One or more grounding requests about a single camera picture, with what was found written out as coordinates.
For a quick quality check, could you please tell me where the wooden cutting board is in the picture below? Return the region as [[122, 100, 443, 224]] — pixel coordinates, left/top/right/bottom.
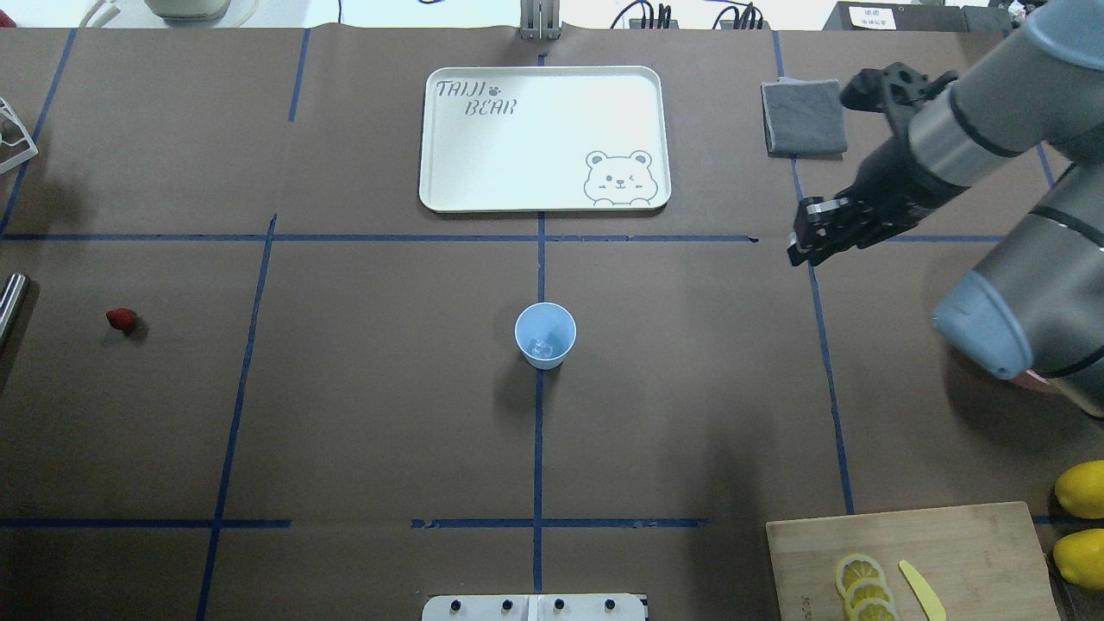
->
[[766, 502, 1059, 620]]

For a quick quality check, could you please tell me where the white toaster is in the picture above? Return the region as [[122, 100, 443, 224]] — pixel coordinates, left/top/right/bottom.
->
[[144, 0, 231, 22]]

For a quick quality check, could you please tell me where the pink bowl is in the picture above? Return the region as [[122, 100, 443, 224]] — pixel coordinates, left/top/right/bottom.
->
[[1013, 369, 1057, 394]]

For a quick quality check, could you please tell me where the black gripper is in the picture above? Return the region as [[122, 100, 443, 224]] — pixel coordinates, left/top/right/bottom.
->
[[786, 139, 960, 267]]

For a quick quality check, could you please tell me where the yellow plastic knife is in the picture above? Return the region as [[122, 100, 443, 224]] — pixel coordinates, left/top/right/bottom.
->
[[898, 559, 949, 621]]

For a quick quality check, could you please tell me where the ice cube in cup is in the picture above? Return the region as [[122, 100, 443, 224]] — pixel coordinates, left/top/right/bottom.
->
[[527, 339, 558, 359]]

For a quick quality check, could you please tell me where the light blue plastic cup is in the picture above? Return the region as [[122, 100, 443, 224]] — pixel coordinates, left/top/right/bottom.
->
[[514, 302, 577, 371]]

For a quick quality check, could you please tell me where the brown box with label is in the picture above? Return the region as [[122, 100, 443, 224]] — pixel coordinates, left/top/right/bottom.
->
[[821, 1, 969, 33]]

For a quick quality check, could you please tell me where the red strawberry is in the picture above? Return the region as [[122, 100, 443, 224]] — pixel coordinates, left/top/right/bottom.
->
[[105, 308, 139, 335]]

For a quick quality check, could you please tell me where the white wire cup rack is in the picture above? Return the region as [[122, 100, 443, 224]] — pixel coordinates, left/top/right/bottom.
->
[[1, 98, 39, 173]]

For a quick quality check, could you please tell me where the yellow lemon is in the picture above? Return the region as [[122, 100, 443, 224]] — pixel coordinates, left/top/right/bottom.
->
[[1054, 460, 1103, 520], [1051, 528, 1103, 591]]

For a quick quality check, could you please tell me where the grey folded cloth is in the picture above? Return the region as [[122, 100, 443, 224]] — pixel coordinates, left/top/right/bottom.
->
[[760, 78, 849, 157]]

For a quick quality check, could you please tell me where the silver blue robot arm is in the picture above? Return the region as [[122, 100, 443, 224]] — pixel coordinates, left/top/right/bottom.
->
[[787, 1, 1101, 419]]

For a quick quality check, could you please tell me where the lemon slice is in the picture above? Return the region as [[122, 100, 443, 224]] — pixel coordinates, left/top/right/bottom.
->
[[834, 552, 887, 596], [848, 598, 899, 621], [841, 580, 896, 617]]

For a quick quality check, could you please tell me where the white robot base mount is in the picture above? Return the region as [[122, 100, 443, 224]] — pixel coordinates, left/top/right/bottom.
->
[[421, 593, 649, 620]]

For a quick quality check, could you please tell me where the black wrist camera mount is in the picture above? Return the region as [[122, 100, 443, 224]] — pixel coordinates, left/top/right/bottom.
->
[[840, 62, 960, 138]]

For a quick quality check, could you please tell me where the cream bear serving tray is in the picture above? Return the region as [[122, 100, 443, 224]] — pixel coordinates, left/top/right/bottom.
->
[[418, 66, 673, 215]]

